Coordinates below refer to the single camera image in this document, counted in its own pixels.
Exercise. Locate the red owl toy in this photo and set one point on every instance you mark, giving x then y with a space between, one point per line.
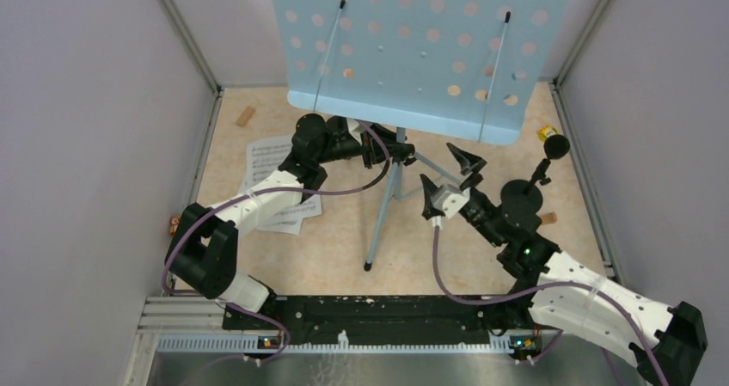
173 225

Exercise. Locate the black microphone on stand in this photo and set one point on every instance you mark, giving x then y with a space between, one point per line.
555 147

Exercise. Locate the wooden block far left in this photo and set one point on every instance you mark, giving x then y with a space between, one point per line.
245 116

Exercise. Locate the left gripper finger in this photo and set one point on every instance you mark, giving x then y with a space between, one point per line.
375 157
396 149

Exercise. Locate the yellow black small toy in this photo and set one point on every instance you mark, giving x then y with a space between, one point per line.
547 132

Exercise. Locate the sheet music page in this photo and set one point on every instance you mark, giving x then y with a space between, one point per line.
267 161
285 221

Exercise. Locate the colourful wooden toy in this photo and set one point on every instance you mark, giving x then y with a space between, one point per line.
519 75

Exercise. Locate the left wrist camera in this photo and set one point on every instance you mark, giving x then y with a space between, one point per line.
357 128

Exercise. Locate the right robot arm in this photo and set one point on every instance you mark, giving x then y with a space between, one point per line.
664 343

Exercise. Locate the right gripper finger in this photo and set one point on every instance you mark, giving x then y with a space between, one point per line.
470 165
429 190

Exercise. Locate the light blue music stand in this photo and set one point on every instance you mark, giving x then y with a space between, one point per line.
438 66

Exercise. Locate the wooden block by stand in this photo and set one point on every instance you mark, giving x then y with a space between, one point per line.
549 218

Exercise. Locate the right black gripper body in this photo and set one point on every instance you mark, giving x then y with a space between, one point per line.
479 216

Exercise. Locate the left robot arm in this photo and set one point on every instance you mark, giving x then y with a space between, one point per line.
203 252

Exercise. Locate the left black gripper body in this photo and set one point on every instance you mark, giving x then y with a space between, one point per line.
341 147

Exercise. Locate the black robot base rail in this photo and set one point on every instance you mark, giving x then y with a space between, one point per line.
411 320

